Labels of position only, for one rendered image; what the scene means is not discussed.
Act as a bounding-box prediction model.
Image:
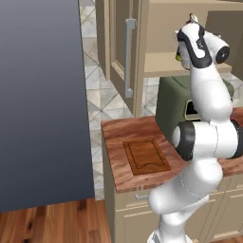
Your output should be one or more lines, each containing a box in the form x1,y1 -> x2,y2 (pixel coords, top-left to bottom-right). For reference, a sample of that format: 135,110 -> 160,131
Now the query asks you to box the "beige wall cabinet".
139,0 -> 243,79

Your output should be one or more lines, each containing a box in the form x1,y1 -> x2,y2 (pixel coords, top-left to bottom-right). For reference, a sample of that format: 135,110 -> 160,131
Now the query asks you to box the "grey drawer handle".
135,193 -> 150,201

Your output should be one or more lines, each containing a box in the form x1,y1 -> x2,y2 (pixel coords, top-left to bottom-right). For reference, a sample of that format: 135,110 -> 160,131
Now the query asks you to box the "green toaster oven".
155,74 -> 235,145

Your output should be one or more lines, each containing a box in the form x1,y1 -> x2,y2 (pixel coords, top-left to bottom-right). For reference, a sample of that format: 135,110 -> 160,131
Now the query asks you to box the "beige drawer front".
114,185 -> 159,211

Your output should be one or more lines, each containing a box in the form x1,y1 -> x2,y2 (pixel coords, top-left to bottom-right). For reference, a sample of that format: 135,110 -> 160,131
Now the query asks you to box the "beige base cabinet door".
186,177 -> 243,242
122,207 -> 164,243

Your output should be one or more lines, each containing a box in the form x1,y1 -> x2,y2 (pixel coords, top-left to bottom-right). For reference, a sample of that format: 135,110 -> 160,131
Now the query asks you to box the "brown wooden cutting board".
121,138 -> 173,177

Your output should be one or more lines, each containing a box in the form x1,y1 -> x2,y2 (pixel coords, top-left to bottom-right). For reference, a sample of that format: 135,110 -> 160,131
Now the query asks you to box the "grey cabinet door handle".
123,17 -> 138,100

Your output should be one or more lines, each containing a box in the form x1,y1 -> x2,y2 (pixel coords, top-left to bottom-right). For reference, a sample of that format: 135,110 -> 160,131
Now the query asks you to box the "dark grey fridge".
0,0 -> 96,214

